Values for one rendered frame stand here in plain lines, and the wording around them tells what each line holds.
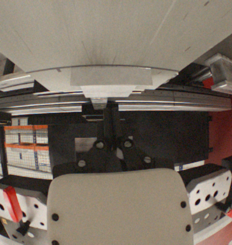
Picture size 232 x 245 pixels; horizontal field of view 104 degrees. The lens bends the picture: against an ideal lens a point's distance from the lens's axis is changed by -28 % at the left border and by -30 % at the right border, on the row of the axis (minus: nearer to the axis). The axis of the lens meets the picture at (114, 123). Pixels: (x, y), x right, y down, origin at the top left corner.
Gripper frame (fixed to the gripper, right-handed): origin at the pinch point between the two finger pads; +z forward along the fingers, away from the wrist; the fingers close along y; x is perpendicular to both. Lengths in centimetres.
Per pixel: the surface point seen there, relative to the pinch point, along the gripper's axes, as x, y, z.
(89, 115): -18.4, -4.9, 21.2
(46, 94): -2.5, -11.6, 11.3
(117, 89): -0.8, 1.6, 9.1
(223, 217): -21.1, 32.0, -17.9
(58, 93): -2.6, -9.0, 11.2
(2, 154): -76, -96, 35
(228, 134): -38, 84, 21
